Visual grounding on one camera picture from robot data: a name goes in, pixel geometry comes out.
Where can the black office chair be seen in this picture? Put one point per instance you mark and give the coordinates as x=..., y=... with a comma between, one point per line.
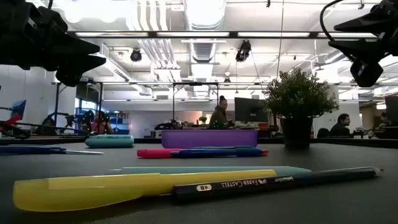
x=323, y=133

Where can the green potted plant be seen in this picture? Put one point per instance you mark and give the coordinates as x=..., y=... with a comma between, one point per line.
x=297, y=96

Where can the black ceiling-mounted camera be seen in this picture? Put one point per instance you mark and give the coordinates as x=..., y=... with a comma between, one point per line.
x=243, y=51
x=136, y=55

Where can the pink marker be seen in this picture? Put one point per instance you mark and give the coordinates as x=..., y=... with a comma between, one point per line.
x=155, y=153

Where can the black computer monitor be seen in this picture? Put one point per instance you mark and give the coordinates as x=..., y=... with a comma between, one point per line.
x=392, y=110
x=250, y=109

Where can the person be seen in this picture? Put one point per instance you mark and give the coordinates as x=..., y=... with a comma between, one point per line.
x=101, y=124
x=219, y=116
x=340, y=126
x=384, y=119

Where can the dark Faber-Castell pencil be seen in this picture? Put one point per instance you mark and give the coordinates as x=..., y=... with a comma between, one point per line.
x=280, y=183

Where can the teal calculator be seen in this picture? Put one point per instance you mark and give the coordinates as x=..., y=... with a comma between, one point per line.
x=109, y=141

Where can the black metal stand frame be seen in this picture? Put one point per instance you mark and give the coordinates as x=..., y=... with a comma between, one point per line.
x=195, y=83
x=57, y=102

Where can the yellow highlighter pen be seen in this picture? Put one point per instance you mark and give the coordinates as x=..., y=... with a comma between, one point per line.
x=93, y=189

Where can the black overhead light bar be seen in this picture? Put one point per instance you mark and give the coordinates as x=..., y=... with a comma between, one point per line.
x=233, y=34

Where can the blue marker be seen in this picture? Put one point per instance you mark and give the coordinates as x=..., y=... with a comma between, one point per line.
x=217, y=153

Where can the red background object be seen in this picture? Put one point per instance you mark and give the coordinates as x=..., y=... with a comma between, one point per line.
x=12, y=119

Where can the purple plastic pencil box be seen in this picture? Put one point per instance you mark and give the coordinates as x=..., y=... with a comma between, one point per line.
x=208, y=138

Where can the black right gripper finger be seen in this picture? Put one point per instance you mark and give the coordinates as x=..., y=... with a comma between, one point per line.
x=367, y=65
x=367, y=23

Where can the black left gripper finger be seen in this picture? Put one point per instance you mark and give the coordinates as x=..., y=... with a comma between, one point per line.
x=81, y=48
x=74, y=70

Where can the teal pen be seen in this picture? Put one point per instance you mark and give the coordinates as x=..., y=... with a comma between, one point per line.
x=217, y=170

